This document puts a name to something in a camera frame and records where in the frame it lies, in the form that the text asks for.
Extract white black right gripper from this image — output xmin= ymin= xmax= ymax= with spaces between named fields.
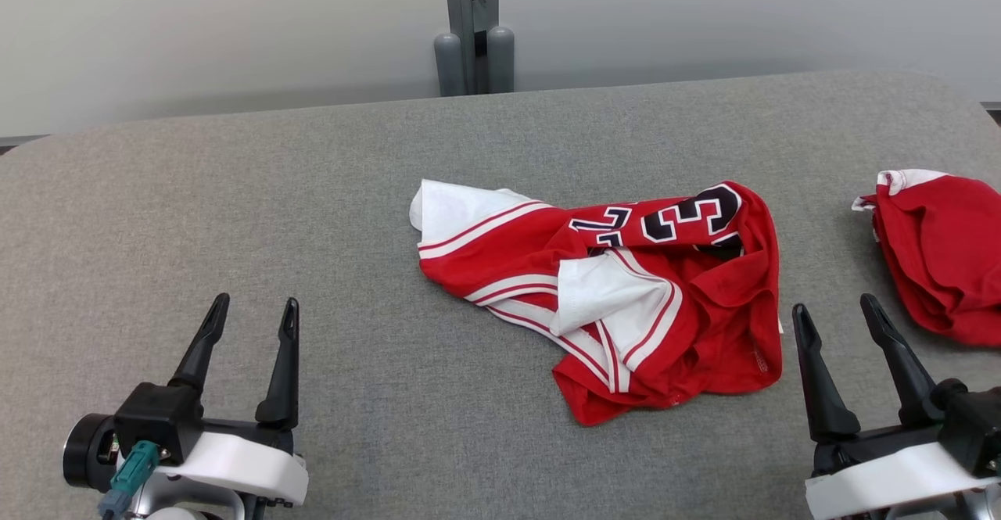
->
xmin=791 ymin=293 xmax=988 ymax=520

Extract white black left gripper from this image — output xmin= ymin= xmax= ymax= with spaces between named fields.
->
xmin=160 ymin=293 xmax=310 ymax=507

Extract red basketball shorts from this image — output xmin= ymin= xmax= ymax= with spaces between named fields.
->
xmin=852 ymin=169 xmax=1001 ymax=347

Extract red white basketball jersey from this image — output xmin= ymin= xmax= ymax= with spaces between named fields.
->
xmin=410 ymin=179 xmax=784 ymax=427

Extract teal cable connector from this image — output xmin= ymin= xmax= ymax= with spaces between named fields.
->
xmin=99 ymin=440 xmax=160 ymax=519

